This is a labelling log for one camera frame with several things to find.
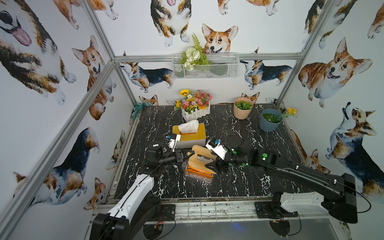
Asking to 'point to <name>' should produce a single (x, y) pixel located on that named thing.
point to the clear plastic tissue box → (191, 177)
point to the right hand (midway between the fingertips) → (211, 152)
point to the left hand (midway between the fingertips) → (192, 150)
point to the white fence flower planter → (194, 106)
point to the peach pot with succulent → (242, 107)
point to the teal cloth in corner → (137, 107)
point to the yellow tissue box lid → (201, 133)
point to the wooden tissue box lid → (194, 162)
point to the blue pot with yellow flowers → (271, 118)
